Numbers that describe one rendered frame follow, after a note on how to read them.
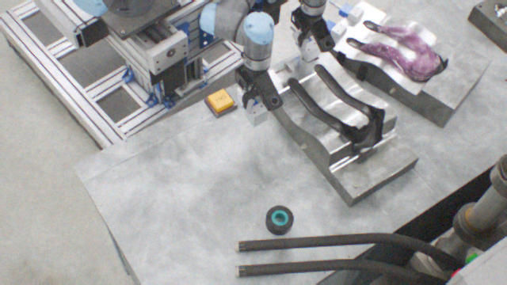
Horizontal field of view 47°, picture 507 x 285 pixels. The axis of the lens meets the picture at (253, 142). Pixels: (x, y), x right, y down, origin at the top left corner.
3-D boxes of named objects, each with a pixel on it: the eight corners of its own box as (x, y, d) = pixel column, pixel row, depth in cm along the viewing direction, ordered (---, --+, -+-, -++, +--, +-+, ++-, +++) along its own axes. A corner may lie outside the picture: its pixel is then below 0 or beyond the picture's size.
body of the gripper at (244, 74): (255, 71, 171) (257, 43, 161) (272, 91, 167) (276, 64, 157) (233, 82, 168) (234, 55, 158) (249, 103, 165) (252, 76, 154)
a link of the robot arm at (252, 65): (277, 54, 153) (251, 66, 151) (276, 65, 157) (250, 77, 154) (261, 36, 156) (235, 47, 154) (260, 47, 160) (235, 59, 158)
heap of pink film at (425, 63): (354, 51, 199) (359, 36, 193) (382, 22, 207) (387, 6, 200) (420, 91, 191) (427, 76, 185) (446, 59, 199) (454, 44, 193)
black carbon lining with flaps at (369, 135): (282, 85, 189) (285, 66, 181) (322, 65, 194) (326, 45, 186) (350, 164, 174) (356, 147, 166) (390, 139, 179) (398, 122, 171)
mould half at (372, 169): (255, 93, 195) (257, 67, 184) (318, 62, 204) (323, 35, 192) (349, 207, 174) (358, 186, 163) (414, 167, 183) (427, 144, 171)
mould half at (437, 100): (318, 51, 206) (322, 29, 197) (359, 11, 218) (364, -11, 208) (443, 128, 191) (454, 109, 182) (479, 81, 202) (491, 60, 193)
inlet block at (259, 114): (230, 97, 181) (230, 87, 176) (243, 91, 183) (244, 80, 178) (253, 127, 175) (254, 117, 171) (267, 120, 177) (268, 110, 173)
